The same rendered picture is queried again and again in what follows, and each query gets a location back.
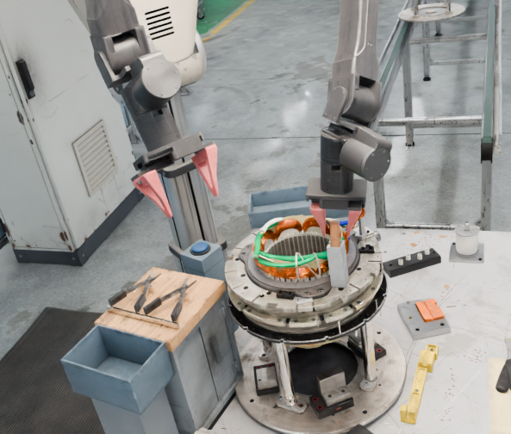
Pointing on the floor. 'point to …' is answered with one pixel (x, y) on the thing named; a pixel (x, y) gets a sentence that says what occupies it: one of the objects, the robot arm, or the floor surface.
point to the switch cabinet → (45, 130)
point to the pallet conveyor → (490, 120)
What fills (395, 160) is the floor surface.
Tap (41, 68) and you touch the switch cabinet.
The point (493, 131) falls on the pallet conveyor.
